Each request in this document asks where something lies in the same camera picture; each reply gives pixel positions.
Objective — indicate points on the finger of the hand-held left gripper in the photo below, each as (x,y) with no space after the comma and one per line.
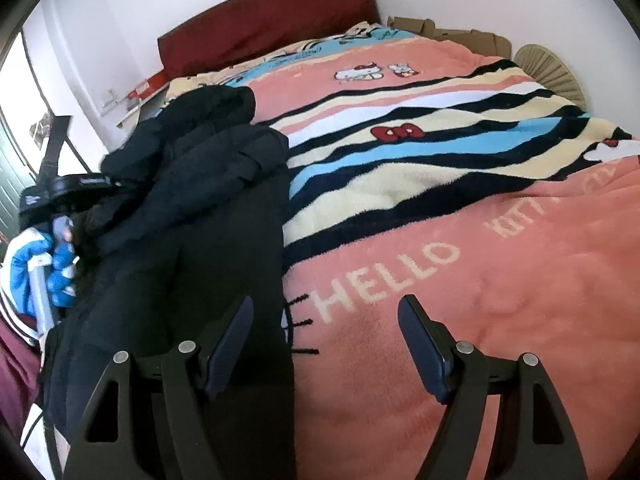
(59,142)

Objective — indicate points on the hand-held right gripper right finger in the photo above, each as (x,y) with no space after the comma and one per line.
(425,352)

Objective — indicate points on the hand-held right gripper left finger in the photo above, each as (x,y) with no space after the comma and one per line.
(232,347)

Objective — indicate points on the black padded jacket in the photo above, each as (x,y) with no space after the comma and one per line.
(200,210)

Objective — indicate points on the person's left forearm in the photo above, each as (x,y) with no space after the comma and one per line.
(15,315)

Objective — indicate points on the person's left hand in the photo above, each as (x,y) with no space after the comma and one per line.
(27,262)

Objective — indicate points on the green metal door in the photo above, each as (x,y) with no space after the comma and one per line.
(12,175)

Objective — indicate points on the red box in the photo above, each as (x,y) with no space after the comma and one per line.
(150,85)

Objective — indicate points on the pink striped printed blanket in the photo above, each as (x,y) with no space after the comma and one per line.
(425,210)

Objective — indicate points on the person's maroon clothing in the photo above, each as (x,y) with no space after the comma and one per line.
(15,380)

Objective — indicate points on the dark red bed headboard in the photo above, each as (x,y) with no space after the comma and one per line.
(260,20)

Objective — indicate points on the woven straw fan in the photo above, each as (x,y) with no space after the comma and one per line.
(555,72)

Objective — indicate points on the brown cardboard sheet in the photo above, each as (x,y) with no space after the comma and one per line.
(450,30)

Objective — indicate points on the small wall poster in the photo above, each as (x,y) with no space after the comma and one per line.
(40,134)

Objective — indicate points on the white wall socket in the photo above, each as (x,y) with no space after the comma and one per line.
(110,98)

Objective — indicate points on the white wall shelf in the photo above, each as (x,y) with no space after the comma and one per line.
(140,110)

